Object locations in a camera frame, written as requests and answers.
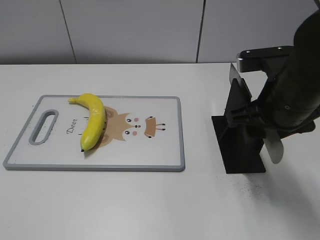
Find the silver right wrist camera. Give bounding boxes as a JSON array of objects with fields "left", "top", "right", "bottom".
[{"left": 236, "top": 45, "right": 294, "bottom": 75}]

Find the yellow plastic banana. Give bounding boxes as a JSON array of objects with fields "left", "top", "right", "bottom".
[{"left": 68, "top": 93, "right": 106, "bottom": 152}]

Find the black knife stand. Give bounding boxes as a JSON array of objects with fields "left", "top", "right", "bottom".
[{"left": 211, "top": 78, "right": 267, "bottom": 175}]

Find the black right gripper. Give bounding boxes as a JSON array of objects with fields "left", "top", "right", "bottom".
[{"left": 226, "top": 47, "right": 320, "bottom": 138}]

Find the white grey cutting board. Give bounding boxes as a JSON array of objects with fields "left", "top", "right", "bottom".
[{"left": 3, "top": 95, "right": 185, "bottom": 172}]

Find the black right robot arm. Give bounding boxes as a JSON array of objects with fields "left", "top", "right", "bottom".
[{"left": 225, "top": 11, "right": 320, "bottom": 138}]

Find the white handled kitchen knife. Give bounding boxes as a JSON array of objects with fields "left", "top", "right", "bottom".
[{"left": 225, "top": 64, "right": 284, "bottom": 164}]

